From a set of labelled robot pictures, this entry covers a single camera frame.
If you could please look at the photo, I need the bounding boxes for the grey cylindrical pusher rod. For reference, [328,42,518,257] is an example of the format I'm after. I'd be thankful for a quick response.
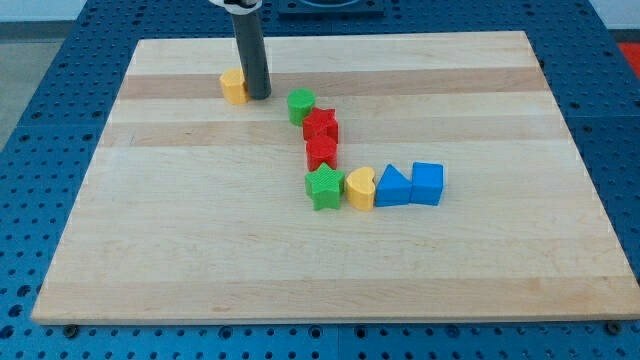
[232,10,271,100]

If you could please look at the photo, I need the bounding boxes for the yellow heart block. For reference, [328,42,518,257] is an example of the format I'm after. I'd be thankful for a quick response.
[345,167,376,211]

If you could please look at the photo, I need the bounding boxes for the blue triangle block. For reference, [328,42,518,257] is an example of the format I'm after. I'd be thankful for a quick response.
[375,164,412,207]

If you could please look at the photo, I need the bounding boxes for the red cylinder block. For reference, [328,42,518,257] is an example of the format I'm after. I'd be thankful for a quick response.
[306,135,337,171]

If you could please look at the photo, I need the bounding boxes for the blue cube block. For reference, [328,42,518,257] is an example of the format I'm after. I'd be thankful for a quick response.
[410,162,444,206]

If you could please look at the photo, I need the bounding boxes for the red star block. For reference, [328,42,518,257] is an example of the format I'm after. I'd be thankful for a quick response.
[302,107,339,143]

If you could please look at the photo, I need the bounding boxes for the wooden board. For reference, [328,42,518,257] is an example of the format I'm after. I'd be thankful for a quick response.
[32,31,639,325]

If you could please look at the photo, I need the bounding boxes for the white robot wrist flange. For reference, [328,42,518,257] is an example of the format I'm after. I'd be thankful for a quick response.
[209,0,262,16]

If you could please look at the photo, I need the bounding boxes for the yellow hexagon block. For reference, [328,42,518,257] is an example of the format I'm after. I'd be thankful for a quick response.
[219,68,250,105]

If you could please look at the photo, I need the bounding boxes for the green star block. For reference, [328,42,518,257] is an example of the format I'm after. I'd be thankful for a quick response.
[305,163,345,211]

